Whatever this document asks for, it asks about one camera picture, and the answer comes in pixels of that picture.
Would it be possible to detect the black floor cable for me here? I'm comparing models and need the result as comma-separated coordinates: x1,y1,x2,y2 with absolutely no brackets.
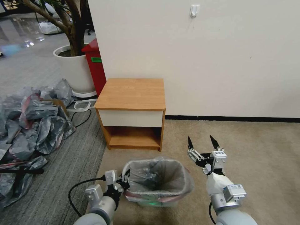
70,108,92,128

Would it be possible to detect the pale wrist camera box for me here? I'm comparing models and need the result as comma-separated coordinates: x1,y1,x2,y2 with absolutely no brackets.
210,150,228,173
105,170,118,189

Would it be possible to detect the red metal box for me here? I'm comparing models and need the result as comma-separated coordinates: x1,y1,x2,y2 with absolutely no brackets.
81,38,107,98

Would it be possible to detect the white pot saucer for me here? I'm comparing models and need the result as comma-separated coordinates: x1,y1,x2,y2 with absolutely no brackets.
71,88,98,98

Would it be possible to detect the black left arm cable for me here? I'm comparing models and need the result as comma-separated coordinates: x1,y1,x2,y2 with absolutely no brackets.
68,177,105,218

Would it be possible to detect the white wall hook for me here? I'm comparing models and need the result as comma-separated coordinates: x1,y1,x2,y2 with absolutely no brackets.
189,4,200,18

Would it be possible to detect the large white plant pot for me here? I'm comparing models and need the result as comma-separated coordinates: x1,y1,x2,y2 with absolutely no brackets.
53,44,97,93

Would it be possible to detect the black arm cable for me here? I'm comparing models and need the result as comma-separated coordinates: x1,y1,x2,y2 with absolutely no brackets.
68,177,105,218
208,202,217,225

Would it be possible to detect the brown tree trunk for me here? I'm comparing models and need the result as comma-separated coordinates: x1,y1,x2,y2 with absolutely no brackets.
23,0,88,57

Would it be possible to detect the small white trash can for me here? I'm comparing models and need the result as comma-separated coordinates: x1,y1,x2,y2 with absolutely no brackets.
123,157,195,208

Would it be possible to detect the wooden nightstand with white drawer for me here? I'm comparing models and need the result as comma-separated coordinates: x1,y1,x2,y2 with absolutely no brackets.
94,78,166,152

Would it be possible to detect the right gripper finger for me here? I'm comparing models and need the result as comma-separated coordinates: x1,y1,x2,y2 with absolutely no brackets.
187,136,205,167
209,135,226,153

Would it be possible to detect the black flat bar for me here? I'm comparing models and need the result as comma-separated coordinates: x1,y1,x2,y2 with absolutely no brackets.
0,168,44,175

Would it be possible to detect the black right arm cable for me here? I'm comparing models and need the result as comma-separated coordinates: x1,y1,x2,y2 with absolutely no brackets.
208,202,217,225

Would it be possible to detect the translucent grey garbage bag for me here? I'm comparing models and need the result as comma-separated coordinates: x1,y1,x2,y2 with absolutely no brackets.
123,156,195,203

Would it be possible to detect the pile of grey plastic bags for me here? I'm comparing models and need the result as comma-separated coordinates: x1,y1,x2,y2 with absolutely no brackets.
0,78,77,209

